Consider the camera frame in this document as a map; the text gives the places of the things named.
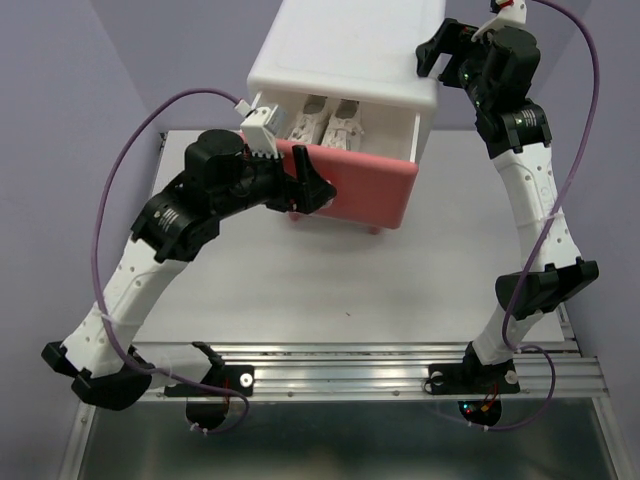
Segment light pink drawer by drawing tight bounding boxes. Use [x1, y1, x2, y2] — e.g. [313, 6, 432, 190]
[288, 212, 382, 235]

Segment white sneaker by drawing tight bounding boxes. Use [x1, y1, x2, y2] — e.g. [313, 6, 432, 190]
[287, 95, 330, 145]
[321, 99, 364, 152]

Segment aluminium mounting rail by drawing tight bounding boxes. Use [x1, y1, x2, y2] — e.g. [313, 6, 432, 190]
[212, 341, 609, 402]

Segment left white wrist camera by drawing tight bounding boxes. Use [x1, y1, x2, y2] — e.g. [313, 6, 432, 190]
[234, 99, 286, 158]

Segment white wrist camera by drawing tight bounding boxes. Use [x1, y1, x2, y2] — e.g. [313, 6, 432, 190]
[472, 0, 527, 42]
[234, 99, 286, 158]

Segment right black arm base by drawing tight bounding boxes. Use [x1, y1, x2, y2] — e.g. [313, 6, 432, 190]
[428, 361, 520, 396]

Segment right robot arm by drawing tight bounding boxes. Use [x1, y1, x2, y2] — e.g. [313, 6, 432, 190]
[416, 18, 599, 390]

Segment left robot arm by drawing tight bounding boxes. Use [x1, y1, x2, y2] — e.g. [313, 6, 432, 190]
[42, 129, 337, 411]

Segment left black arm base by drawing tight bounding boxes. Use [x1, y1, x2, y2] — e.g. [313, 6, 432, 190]
[164, 364, 255, 398]

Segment white shoe cabinet body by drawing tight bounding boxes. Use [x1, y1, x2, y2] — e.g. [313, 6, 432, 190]
[247, 0, 446, 163]

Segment white sneaker front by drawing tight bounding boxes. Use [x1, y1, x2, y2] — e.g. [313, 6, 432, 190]
[287, 95, 330, 145]

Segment dark pink drawer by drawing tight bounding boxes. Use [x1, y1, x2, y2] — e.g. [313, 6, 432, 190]
[253, 89, 424, 229]

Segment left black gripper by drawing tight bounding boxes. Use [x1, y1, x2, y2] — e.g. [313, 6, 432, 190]
[220, 140, 339, 216]

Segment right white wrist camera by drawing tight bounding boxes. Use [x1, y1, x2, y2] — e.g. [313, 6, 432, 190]
[472, 0, 527, 42]

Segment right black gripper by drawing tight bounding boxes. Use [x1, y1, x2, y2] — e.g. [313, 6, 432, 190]
[418, 23, 491, 112]

